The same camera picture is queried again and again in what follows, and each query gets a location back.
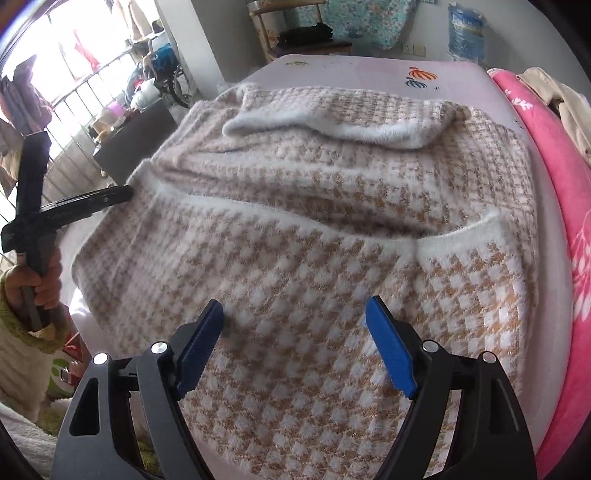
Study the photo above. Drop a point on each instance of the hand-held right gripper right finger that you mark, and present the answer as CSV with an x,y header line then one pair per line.
x,y
390,350

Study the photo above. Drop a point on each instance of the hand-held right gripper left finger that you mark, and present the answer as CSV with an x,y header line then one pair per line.
x,y
198,350

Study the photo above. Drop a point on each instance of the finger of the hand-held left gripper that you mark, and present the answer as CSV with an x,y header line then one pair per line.
x,y
83,205
33,175

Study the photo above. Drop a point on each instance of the beige white houndstooth coat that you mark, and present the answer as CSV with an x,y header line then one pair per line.
x,y
300,258

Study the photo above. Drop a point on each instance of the person's left forearm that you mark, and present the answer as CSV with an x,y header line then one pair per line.
x,y
18,369

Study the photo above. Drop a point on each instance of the person's left hand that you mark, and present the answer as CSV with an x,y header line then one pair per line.
x,y
46,288

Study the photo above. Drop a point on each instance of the dark hanging garment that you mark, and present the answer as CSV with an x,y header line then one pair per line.
x,y
23,101

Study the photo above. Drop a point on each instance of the dark cabinet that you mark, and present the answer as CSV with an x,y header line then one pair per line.
x,y
134,147

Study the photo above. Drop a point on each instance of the window railing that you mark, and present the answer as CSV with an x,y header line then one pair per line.
x,y
78,99

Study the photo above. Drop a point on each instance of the pink basin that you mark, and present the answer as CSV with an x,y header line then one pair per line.
x,y
115,111

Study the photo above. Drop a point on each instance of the white cloth bundle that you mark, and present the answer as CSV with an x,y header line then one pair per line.
x,y
145,92

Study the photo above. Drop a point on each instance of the white bag with green print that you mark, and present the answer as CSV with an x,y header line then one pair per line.
x,y
60,376

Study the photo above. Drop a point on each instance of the red hanging garment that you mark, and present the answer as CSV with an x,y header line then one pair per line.
x,y
87,48

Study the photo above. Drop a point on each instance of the pale hanging garments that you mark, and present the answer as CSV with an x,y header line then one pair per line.
x,y
134,18

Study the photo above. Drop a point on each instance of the pink floral blanket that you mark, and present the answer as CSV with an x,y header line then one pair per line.
x,y
568,207

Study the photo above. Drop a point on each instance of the wooden chair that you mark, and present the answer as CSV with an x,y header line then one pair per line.
x,y
270,41

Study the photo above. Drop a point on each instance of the black bag on chair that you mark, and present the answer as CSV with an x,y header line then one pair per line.
x,y
304,33

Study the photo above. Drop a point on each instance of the beige garment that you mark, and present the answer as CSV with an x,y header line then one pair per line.
x,y
568,101

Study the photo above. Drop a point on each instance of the blue water bottle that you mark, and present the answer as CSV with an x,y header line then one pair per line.
x,y
466,32

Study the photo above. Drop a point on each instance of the teal floral cloth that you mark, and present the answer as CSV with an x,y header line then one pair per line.
x,y
364,23

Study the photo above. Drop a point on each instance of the wall socket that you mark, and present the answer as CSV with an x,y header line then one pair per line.
x,y
413,49

